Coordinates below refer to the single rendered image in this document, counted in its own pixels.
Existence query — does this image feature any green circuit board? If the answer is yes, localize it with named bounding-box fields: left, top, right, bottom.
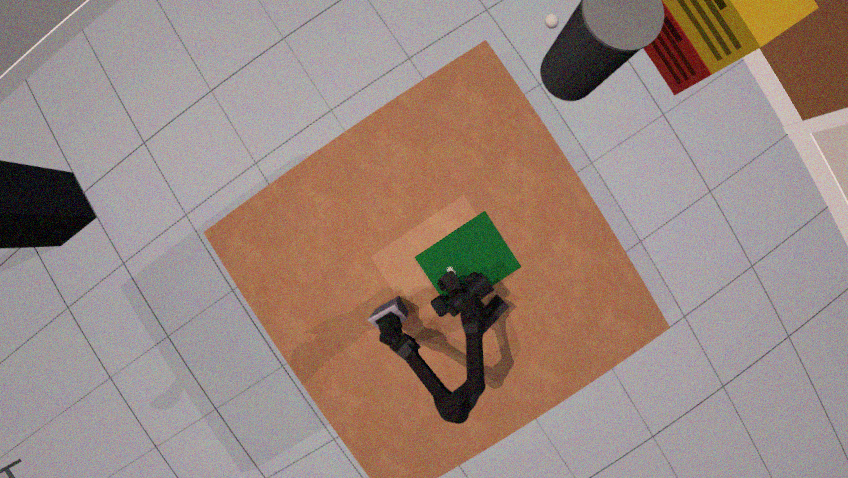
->
left=415, top=211, right=521, bottom=298

